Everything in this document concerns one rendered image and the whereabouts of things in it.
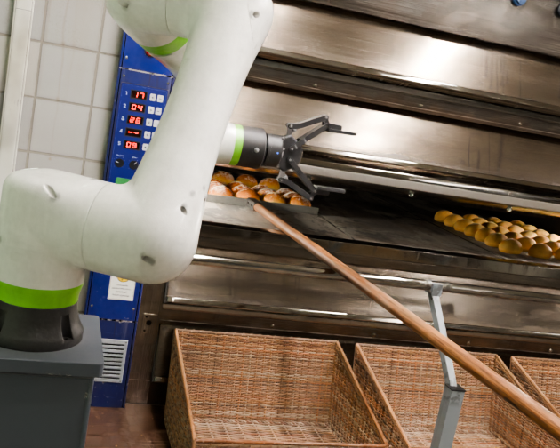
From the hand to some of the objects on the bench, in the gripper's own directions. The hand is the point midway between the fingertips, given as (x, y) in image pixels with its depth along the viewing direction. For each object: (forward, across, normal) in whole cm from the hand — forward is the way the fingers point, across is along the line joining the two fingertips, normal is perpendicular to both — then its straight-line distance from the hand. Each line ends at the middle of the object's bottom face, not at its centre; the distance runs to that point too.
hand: (344, 162), depth 173 cm
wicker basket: (+4, +90, -28) cm, 95 cm away
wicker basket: (+64, +90, -28) cm, 114 cm away
